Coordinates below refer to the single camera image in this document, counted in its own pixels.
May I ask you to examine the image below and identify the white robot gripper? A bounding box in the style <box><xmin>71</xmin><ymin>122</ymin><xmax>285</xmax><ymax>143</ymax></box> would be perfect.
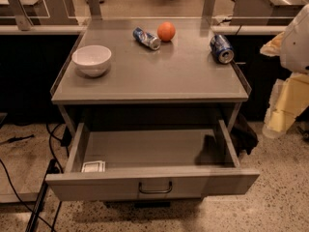
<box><xmin>260</xmin><ymin>4</ymin><xmax>309</xmax><ymax>139</ymax></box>

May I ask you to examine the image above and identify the blue pepsi can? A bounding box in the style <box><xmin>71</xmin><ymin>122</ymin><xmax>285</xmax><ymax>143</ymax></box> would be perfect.
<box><xmin>210</xmin><ymin>35</ymin><xmax>235</xmax><ymax>64</ymax></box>

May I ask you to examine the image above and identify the crushed blue soda can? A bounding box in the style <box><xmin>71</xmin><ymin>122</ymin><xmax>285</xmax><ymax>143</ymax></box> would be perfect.
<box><xmin>132</xmin><ymin>27</ymin><xmax>161</xmax><ymax>50</ymax></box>

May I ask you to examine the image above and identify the open grey top drawer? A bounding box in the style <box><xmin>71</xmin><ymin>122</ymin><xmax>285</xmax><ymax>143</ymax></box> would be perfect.
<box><xmin>46</xmin><ymin>121</ymin><xmax>259</xmax><ymax>201</ymax></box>

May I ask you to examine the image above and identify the grey background desk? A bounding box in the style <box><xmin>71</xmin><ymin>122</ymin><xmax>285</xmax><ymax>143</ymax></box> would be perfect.
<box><xmin>231</xmin><ymin>0</ymin><xmax>309</xmax><ymax>26</ymax></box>

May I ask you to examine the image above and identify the orange fruit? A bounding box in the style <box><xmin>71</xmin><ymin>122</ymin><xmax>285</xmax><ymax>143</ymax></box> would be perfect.
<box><xmin>157</xmin><ymin>22</ymin><xmax>176</xmax><ymax>42</ymax></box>

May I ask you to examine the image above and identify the white ceramic bowl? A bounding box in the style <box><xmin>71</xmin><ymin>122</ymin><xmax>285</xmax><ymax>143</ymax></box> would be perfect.
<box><xmin>71</xmin><ymin>45</ymin><xmax>112</xmax><ymax>77</ymax></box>

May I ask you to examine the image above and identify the small white tag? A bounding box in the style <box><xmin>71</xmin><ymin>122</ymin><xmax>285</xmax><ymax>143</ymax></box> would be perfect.
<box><xmin>81</xmin><ymin>160</ymin><xmax>105</xmax><ymax>173</ymax></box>

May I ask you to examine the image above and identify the left background desk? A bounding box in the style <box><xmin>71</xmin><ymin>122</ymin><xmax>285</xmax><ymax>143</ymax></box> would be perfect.
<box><xmin>0</xmin><ymin>0</ymin><xmax>78</xmax><ymax>26</ymax></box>

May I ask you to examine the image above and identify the metal drawer handle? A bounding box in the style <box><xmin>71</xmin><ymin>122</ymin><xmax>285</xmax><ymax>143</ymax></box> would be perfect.
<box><xmin>138</xmin><ymin>182</ymin><xmax>173</xmax><ymax>194</ymax></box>

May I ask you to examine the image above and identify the black floor cable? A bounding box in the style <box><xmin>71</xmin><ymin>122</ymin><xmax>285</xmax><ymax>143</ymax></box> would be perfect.
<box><xmin>0</xmin><ymin>123</ymin><xmax>70</xmax><ymax>232</ymax></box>

